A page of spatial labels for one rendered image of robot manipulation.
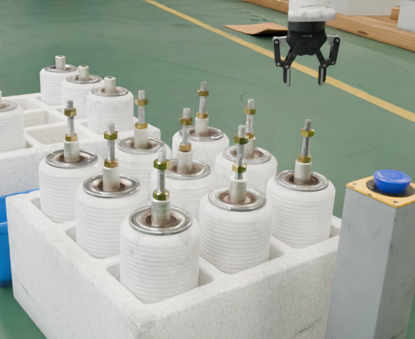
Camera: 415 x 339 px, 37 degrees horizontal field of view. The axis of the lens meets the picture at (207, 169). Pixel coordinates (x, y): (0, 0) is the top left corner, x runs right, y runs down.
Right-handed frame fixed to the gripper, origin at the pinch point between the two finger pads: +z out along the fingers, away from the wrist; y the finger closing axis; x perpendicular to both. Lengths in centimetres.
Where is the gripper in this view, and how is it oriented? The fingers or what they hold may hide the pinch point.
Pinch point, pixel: (304, 78)
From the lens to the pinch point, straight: 133.7
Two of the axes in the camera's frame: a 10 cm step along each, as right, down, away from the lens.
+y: -10.0, 0.2, 0.3
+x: -0.1, 4.8, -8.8
